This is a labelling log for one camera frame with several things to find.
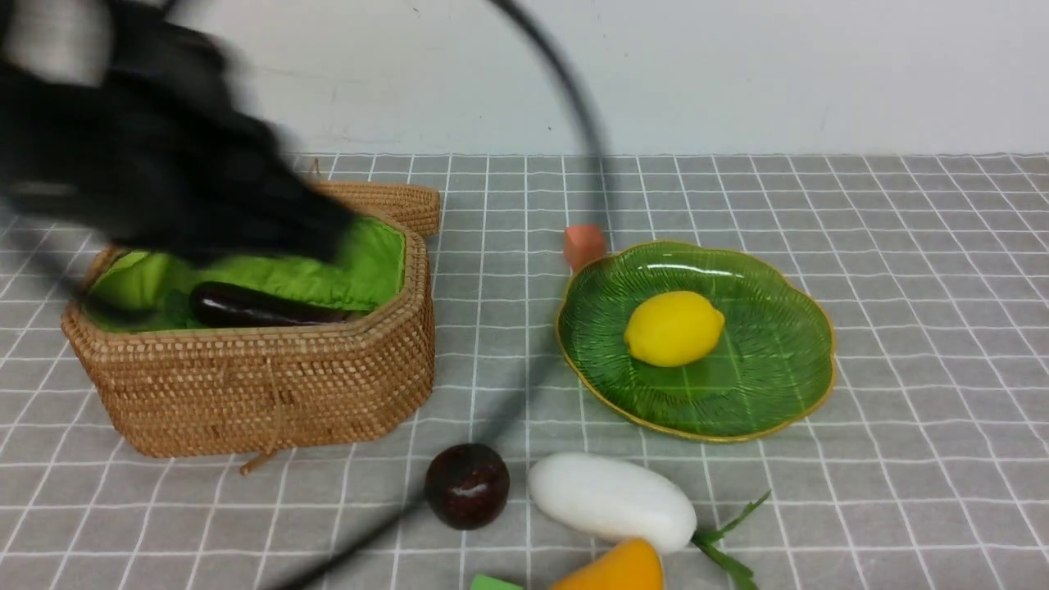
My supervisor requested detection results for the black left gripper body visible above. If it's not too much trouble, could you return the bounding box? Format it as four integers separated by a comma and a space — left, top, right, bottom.
164, 123, 357, 266

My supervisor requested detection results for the purple toy eggplant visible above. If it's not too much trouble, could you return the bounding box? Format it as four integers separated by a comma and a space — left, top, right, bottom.
188, 281, 362, 329

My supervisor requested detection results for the dark red round fruit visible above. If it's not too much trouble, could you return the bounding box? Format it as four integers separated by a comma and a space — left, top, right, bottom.
424, 443, 512, 531

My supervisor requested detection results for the yellow toy lemon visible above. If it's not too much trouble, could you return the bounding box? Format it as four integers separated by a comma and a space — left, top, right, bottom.
624, 290, 724, 367

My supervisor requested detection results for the white toy radish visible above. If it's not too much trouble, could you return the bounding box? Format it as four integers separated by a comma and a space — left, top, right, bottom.
527, 452, 771, 589

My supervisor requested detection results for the orange yellow toy mango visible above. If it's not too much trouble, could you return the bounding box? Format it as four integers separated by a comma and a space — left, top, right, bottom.
551, 538, 665, 590

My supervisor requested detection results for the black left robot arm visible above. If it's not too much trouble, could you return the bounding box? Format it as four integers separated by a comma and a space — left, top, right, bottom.
2, 1, 355, 266

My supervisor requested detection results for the woven rattan basket lid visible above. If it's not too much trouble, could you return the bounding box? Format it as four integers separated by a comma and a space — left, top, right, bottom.
307, 157, 442, 238

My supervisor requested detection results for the woven rattan basket green lining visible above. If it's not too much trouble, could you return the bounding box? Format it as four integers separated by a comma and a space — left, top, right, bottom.
61, 212, 436, 458

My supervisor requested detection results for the orange foam cube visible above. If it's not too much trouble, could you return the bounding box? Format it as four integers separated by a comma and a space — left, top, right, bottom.
563, 223, 608, 274

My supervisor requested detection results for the green foam block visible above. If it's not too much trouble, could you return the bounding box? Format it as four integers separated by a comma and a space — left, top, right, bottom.
470, 574, 522, 590

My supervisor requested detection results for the green leaf-shaped glass plate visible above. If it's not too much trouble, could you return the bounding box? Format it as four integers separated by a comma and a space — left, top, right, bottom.
556, 240, 836, 443

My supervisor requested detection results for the grey checked tablecloth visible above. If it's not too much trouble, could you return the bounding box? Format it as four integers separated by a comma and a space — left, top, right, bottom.
1, 154, 1048, 589

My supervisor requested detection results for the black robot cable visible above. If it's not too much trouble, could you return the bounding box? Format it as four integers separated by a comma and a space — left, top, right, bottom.
270, 0, 611, 590

